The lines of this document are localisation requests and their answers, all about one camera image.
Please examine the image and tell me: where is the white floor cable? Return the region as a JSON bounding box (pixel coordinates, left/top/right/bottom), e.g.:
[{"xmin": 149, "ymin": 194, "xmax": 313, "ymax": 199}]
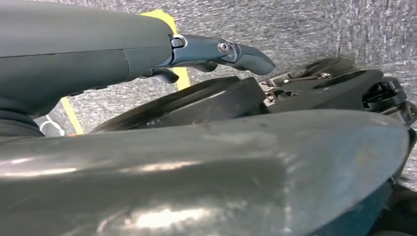
[{"xmin": 39, "ymin": 115, "xmax": 66, "ymax": 137}]

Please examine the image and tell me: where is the yellow floor tape marking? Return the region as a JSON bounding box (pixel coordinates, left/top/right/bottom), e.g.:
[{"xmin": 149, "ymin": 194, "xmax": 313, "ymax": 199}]
[{"xmin": 60, "ymin": 9, "xmax": 191, "ymax": 136}]

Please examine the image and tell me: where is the black left robot foot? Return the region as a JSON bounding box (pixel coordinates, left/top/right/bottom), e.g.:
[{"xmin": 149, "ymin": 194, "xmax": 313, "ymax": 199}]
[{"xmin": 91, "ymin": 58, "xmax": 417, "ymax": 133}]

